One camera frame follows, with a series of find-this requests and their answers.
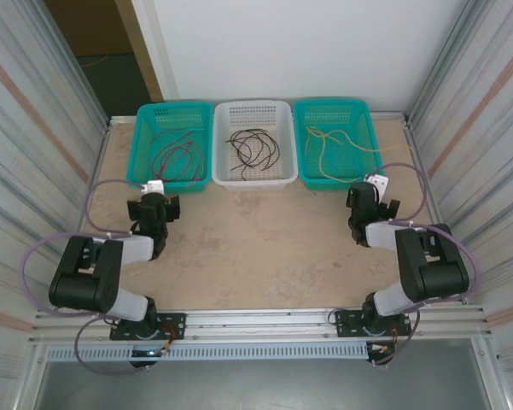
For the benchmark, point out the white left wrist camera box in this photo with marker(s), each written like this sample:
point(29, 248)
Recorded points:
point(155, 186)

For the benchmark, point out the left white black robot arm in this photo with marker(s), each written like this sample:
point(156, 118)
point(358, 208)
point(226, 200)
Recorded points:
point(85, 282)

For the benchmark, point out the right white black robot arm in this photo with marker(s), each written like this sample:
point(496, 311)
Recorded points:
point(435, 273)

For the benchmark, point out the wooden door frame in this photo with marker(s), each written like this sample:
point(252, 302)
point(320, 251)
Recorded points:
point(137, 42)

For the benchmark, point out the teal perforated plastic basket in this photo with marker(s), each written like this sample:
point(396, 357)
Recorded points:
point(358, 121)
point(170, 119)

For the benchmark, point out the aluminium mounting rail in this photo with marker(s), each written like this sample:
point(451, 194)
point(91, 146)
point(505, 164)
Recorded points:
point(260, 324)

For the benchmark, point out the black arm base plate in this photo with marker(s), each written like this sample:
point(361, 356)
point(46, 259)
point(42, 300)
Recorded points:
point(175, 320)
point(345, 324)

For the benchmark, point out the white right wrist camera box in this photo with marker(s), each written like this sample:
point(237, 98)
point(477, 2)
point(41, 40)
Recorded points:
point(379, 183)

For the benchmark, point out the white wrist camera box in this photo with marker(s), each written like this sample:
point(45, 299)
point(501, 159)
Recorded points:
point(379, 183)
point(155, 186)

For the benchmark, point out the black controller board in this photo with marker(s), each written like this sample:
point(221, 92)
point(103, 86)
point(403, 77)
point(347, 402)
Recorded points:
point(149, 356)
point(380, 352)

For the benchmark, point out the white perforated plastic basket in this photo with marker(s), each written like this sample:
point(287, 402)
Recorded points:
point(256, 113)

